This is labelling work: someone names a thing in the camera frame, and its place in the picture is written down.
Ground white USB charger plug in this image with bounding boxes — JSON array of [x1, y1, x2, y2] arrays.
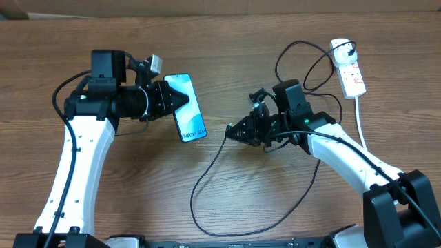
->
[[329, 38, 358, 68]]

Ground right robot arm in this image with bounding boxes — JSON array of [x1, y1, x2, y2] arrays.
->
[[225, 79, 440, 248]]

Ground Samsung Galaxy smartphone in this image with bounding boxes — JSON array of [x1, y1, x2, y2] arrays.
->
[[163, 74, 207, 143]]

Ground white power strip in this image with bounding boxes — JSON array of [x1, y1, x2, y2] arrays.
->
[[335, 61, 366, 99]]

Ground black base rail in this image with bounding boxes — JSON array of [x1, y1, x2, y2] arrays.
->
[[104, 235, 325, 248]]

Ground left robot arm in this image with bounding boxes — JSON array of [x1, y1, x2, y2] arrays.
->
[[13, 50, 189, 247]]

